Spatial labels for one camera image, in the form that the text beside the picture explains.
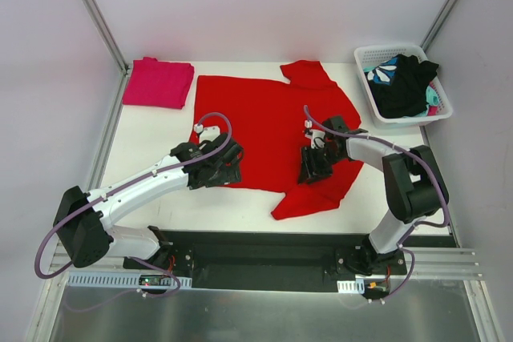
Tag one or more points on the aluminium frame post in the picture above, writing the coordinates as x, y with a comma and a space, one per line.
438, 23
106, 35

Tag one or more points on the left white cable duct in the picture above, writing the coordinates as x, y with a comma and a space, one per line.
126, 280

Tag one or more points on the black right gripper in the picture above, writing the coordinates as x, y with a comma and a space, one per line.
314, 162

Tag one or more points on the black t shirt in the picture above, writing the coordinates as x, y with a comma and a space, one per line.
405, 85

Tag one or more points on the aluminium rail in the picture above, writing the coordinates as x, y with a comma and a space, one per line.
442, 263
59, 259

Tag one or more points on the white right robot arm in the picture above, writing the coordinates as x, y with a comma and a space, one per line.
414, 186

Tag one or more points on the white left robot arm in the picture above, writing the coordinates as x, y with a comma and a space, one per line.
92, 231

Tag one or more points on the aluminium rail left side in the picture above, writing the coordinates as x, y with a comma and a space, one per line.
59, 259

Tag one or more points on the aluminium rail right side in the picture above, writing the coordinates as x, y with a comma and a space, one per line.
442, 263

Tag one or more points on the red t shirt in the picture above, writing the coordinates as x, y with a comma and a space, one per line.
268, 121

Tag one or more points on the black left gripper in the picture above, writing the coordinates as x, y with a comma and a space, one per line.
226, 166

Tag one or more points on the white cable duct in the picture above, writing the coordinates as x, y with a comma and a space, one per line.
356, 286
126, 280

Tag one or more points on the left aluminium frame post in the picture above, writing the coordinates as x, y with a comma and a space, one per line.
106, 35

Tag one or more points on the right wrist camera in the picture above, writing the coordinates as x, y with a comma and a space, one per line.
315, 136

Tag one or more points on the right aluminium frame post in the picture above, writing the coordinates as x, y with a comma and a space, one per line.
438, 23

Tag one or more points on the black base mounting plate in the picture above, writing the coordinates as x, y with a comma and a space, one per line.
272, 261

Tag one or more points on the folded magenta t shirt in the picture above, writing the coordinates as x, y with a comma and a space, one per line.
155, 83

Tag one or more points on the right white cable duct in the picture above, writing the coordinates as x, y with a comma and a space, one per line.
356, 286

